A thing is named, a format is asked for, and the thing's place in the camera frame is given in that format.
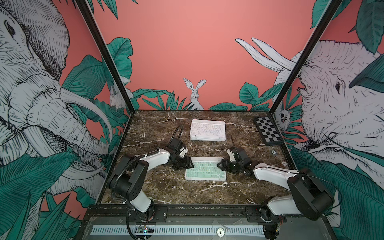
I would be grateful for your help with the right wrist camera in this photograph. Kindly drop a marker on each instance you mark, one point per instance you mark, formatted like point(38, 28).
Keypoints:
point(238, 155)

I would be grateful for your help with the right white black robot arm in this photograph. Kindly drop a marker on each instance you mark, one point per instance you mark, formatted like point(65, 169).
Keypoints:
point(308, 196)

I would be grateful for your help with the right black frame post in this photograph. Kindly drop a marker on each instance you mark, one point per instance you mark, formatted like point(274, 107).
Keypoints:
point(325, 19)

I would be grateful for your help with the black front mounting rail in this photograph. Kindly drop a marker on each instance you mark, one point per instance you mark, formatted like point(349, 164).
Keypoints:
point(160, 213)

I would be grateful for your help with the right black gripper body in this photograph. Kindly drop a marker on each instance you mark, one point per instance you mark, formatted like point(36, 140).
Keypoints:
point(232, 167)

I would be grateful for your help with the small electronics board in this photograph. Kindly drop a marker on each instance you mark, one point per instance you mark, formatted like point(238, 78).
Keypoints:
point(144, 230)

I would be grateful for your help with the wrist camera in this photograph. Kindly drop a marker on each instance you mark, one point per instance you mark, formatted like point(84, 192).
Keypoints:
point(238, 155)
point(178, 147)

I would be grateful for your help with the black white checkerboard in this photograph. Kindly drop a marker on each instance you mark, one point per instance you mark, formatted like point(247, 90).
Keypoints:
point(268, 132)

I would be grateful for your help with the round silver lock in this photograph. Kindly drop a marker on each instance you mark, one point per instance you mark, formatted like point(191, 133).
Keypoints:
point(220, 232)

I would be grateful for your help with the white keyboard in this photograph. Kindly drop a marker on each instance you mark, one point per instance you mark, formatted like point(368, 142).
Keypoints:
point(204, 130)

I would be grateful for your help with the white slotted cable duct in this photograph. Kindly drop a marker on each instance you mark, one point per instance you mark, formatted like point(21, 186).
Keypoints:
point(173, 230)

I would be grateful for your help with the green keyboard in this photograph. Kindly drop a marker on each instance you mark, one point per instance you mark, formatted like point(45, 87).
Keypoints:
point(205, 169)

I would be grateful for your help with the left black frame post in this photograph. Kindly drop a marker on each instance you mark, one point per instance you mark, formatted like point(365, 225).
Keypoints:
point(97, 36)

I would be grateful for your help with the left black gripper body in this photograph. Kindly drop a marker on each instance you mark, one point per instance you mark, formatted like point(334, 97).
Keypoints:
point(182, 163)

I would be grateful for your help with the black frame post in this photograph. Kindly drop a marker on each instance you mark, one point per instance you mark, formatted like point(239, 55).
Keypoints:
point(325, 19)
point(97, 36)

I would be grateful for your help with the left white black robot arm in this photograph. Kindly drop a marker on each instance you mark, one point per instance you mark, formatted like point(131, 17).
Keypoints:
point(127, 179)

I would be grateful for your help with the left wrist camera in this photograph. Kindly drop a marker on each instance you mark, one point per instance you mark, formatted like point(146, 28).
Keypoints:
point(178, 147)

